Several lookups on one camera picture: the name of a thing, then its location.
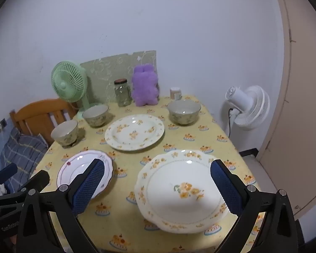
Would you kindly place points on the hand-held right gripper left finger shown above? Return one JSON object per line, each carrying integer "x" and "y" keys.
{"x": 88, "y": 187}

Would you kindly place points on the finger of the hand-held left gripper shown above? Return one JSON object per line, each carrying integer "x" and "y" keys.
{"x": 4, "y": 174}
{"x": 36, "y": 180}

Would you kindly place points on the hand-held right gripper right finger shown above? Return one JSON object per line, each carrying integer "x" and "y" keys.
{"x": 226, "y": 187}

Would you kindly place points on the white plate with red pattern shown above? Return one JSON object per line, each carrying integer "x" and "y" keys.
{"x": 73, "y": 168}

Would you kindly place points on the large scalloped orange flower plate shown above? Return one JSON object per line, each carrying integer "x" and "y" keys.
{"x": 179, "y": 174}

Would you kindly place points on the small floral bowl white inside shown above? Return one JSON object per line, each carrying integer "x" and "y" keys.
{"x": 96, "y": 117}
{"x": 64, "y": 135}

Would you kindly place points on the medium plate with orange flowers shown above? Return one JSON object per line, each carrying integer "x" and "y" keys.
{"x": 134, "y": 134}

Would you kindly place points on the large floral bowl dark rim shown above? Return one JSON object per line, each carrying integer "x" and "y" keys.
{"x": 184, "y": 116}

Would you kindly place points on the blue plaid blanket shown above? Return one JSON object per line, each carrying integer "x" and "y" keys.
{"x": 21, "y": 150}

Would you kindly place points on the yellow printed tablecloth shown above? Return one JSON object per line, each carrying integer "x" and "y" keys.
{"x": 126, "y": 158}

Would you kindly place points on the wooden chair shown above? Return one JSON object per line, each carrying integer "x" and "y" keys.
{"x": 36, "y": 113}

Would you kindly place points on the white standing fan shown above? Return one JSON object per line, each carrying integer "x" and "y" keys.
{"x": 252, "y": 108}

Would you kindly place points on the glass jar with dark lid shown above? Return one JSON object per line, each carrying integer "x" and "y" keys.
{"x": 122, "y": 95}

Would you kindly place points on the green desk fan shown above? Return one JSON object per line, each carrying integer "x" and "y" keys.
{"x": 68, "y": 81}

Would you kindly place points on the clear toothpick container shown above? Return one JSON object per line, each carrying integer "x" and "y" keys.
{"x": 175, "y": 92}

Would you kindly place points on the beige door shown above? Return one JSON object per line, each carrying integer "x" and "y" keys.
{"x": 305, "y": 110}

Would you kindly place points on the purple plush toy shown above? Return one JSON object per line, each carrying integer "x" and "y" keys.
{"x": 144, "y": 87}

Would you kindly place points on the green patterned board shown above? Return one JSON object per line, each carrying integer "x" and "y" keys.
{"x": 105, "y": 71}

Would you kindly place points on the wall socket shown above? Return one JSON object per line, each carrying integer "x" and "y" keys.
{"x": 1, "y": 125}

